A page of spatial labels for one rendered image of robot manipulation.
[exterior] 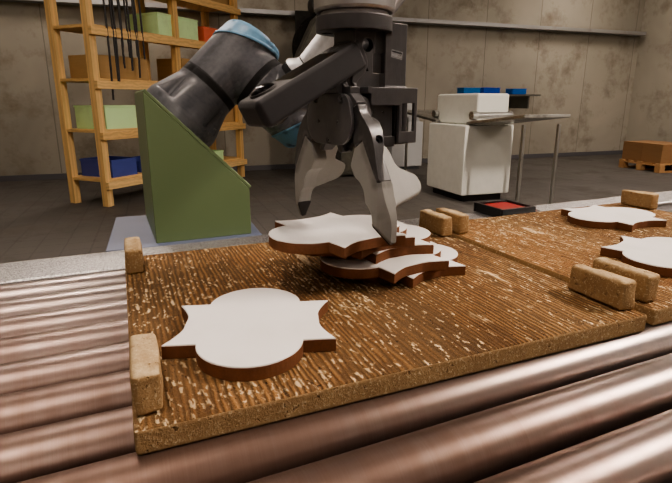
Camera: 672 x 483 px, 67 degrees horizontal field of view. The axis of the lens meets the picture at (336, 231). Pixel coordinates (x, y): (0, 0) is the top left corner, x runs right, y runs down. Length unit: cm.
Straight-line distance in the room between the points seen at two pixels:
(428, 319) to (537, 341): 9
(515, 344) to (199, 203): 66
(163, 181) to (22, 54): 766
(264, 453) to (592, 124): 1180
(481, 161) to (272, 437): 567
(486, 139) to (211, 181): 515
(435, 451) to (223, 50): 82
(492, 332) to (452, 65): 949
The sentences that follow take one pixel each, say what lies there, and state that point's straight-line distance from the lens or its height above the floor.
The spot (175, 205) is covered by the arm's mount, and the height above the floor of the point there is 94.
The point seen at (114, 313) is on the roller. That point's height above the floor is 91.
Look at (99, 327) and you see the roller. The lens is 50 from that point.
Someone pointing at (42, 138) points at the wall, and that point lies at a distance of 851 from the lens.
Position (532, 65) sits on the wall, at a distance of 1089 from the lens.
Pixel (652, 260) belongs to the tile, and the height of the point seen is 95.
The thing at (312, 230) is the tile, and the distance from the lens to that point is 49.
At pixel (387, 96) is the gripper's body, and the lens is 48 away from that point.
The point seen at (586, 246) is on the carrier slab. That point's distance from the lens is 71.
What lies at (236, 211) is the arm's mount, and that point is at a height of 91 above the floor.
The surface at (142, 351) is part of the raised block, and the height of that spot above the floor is 96.
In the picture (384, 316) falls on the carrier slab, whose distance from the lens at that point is 43.
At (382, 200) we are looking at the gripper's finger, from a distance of 44.
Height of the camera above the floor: 111
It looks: 14 degrees down
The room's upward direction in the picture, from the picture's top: straight up
